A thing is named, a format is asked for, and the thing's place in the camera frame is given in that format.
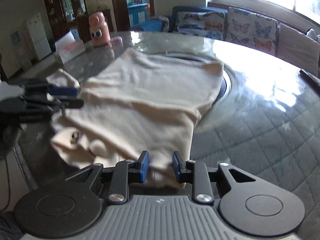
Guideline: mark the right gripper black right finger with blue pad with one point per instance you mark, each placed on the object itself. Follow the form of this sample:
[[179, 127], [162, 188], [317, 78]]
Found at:
[[232, 184]]

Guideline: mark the dark wooden display cabinet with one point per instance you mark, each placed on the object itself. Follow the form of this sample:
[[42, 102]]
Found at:
[[66, 14]]

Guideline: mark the pink cartoon face bottle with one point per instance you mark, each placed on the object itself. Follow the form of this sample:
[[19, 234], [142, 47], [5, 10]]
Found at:
[[98, 29]]

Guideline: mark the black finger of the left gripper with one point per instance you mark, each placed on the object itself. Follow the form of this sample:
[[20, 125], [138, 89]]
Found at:
[[66, 103]]

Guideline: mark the cream garment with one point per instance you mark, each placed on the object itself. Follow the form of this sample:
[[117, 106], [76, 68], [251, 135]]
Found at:
[[138, 103]]

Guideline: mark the butterfly cushion right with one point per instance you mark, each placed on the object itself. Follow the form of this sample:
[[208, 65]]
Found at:
[[252, 30]]

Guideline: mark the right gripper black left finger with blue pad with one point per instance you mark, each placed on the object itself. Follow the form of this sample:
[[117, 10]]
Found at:
[[112, 183]]

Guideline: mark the dark blue sofa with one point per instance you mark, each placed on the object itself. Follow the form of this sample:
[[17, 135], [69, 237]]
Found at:
[[176, 9]]

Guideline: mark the butterfly cushion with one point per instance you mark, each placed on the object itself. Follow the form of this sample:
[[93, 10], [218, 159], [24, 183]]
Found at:
[[209, 24], [252, 30]]

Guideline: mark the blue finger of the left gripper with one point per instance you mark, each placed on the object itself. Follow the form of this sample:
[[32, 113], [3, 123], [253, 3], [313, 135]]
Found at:
[[62, 91]]

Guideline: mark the blue plastic cabinet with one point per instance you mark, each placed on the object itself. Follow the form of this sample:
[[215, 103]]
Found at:
[[137, 13]]

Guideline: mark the white refrigerator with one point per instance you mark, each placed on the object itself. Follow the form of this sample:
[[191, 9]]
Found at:
[[37, 37]]

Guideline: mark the black round induction hotplate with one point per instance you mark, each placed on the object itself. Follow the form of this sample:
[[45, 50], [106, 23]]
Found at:
[[195, 58]]

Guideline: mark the grey quilted star tablecloth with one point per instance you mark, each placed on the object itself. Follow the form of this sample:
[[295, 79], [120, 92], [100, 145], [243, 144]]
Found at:
[[269, 132]]

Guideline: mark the butterfly cushion left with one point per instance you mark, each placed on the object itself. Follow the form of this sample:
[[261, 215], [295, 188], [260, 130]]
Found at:
[[209, 24]]

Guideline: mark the plain beige cushion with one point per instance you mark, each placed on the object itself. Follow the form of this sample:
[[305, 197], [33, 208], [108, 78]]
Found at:
[[299, 49]]

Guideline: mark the blue cloth on chair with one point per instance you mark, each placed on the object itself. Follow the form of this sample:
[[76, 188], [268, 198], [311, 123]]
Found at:
[[153, 25]]

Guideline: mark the white pink tissue pack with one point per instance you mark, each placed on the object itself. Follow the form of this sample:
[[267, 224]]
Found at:
[[68, 48]]

